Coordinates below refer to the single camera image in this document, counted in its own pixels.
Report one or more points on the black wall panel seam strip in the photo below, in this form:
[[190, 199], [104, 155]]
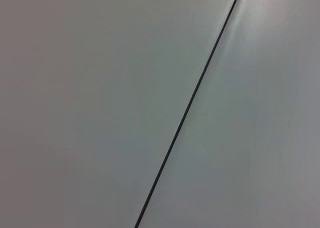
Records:
[[185, 112]]

